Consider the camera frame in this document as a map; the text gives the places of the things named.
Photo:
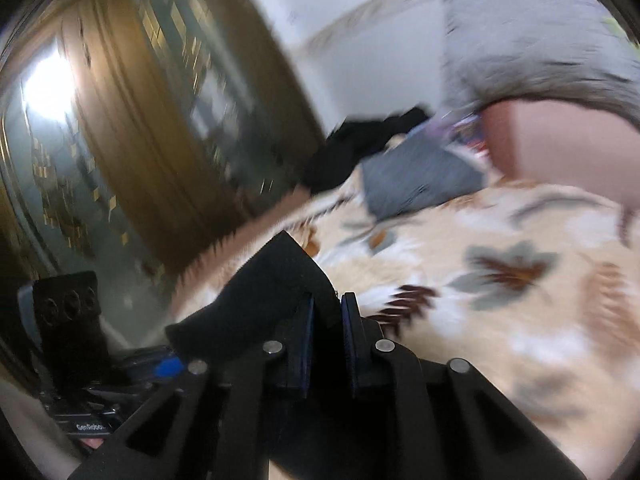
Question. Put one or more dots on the black crumpled cloth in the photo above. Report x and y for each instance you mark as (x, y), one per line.
(355, 150)

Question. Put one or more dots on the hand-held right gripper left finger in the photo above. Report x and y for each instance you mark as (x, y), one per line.
(304, 347)

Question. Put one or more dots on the green printed cloth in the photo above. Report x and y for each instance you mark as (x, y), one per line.
(616, 27)

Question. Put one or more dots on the black pants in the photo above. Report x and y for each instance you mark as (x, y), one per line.
(270, 290)

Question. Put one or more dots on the grey quilted cover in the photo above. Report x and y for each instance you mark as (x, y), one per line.
(530, 45)

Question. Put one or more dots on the leaf printed blanket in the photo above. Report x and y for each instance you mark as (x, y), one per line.
(500, 320)

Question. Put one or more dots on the small colourful box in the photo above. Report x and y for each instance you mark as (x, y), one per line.
(462, 132)

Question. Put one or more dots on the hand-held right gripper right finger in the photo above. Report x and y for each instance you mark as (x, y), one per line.
(351, 347)

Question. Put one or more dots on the pink upholstered headboard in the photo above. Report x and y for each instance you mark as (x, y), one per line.
(560, 150)

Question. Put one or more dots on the grey folded jeans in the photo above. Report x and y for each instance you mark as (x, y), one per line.
(415, 180)

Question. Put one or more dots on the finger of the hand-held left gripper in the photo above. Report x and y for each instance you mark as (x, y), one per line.
(167, 368)

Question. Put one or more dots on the wooden door with glass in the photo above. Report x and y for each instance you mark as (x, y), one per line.
(130, 110)

